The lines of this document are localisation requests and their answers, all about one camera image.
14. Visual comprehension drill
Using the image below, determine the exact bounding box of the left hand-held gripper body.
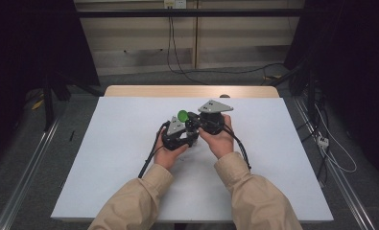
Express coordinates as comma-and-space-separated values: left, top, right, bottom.
160, 115, 192, 151

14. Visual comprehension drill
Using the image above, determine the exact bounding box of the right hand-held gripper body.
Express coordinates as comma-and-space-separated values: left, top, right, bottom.
198, 99, 235, 136

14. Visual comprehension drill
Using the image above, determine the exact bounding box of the glass spice jar green-black lid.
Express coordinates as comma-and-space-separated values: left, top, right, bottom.
177, 109, 200, 129

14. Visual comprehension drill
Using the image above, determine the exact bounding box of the person's right hand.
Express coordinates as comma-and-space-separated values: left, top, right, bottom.
198, 113, 235, 160

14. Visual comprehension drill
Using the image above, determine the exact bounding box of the person's left hand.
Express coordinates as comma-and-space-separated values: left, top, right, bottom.
153, 127, 191, 172

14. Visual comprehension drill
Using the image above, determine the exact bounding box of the wooden table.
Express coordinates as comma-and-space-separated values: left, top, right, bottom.
104, 84, 280, 99

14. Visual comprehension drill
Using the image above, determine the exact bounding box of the black metal stand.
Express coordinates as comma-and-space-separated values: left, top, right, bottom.
42, 69, 104, 132
269, 58, 320, 127

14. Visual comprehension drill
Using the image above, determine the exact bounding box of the black horizontal bar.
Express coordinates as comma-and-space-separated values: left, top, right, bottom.
76, 8, 307, 18

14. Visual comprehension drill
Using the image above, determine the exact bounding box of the white power strip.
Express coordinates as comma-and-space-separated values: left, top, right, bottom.
317, 135, 330, 150

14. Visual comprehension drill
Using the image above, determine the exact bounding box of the yellow object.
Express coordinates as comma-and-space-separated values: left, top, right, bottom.
31, 98, 46, 111

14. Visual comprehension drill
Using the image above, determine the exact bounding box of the dark curtain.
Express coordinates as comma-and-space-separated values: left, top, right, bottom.
0, 0, 101, 167
283, 0, 379, 180

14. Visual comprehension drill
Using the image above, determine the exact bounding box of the black wall cable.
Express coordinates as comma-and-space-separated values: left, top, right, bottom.
166, 8, 209, 85
171, 15, 286, 76

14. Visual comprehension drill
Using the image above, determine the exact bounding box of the left hand-held gripper cable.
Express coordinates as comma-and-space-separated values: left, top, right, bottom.
137, 120, 172, 179

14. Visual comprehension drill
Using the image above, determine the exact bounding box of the hand-held gripper cable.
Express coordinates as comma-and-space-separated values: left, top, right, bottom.
223, 124, 252, 172
137, 120, 172, 179

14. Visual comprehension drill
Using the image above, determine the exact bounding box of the right hand-held gripper cable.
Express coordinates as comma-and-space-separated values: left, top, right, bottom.
223, 124, 252, 172

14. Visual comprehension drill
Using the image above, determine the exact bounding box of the white wall socket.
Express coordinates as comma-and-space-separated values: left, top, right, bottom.
163, 0, 188, 10

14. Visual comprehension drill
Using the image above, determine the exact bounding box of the black floor cable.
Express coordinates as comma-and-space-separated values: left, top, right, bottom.
300, 118, 331, 188

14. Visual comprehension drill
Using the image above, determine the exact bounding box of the white cable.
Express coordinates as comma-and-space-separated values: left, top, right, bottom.
314, 103, 358, 174

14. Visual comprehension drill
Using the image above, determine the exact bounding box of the aluminium floor rail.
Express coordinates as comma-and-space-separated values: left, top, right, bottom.
0, 117, 62, 230
293, 96, 376, 230

